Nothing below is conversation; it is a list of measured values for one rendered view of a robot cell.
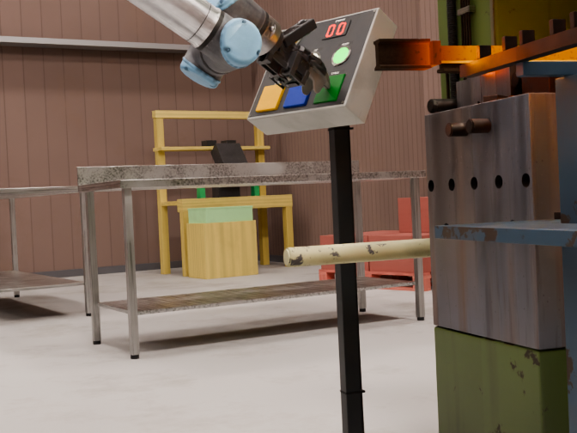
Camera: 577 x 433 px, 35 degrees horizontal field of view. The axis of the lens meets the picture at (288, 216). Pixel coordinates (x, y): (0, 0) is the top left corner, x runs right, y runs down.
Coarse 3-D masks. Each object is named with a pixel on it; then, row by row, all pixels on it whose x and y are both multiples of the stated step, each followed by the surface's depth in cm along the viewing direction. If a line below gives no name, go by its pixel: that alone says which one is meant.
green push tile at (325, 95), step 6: (330, 78) 216; (336, 78) 214; (342, 78) 213; (336, 84) 213; (342, 84) 212; (324, 90) 215; (330, 90) 214; (336, 90) 212; (318, 96) 216; (324, 96) 214; (330, 96) 213; (336, 96) 211; (318, 102) 215; (324, 102) 214
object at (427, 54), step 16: (384, 48) 134; (400, 48) 135; (416, 48) 135; (432, 48) 135; (448, 48) 136; (464, 48) 137; (496, 48) 138; (576, 48) 141; (384, 64) 134; (400, 64) 134; (416, 64) 135; (432, 64) 136
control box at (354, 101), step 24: (336, 24) 225; (360, 24) 219; (384, 24) 218; (312, 48) 228; (336, 48) 221; (360, 48) 214; (336, 72) 216; (360, 72) 212; (312, 96) 218; (360, 96) 212; (264, 120) 229; (288, 120) 225; (312, 120) 220; (336, 120) 216; (360, 120) 212
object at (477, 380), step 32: (448, 352) 187; (480, 352) 175; (512, 352) 165; (544, 352) 157; (448, 384) 187; (480, 384) 176; (512, 384) 165; (544, 384) 157; (448, 416) 188; (480, 416) 176; (512, 416) 166; (544, 416) 157
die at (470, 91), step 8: (496, 72) 176; (504, 72) 173; (512, 72) 172; (464, 80) 187; (472, 80) 184; (480, 80) 181; (488, 80) 179; (496, 80) 176; (504, 80) 173; (456, 88) 190; (464, 88) 187; (472, 88) 184; (480, 88) 181; (488, 88) 179; (496, 88) 176; (504, 88) 173; (512, 88) 172; (520, 88) 172; (464, 96) 187; (472, 96) 184; (480, 96) 182; (464, 104) 188; (472, 104) 184
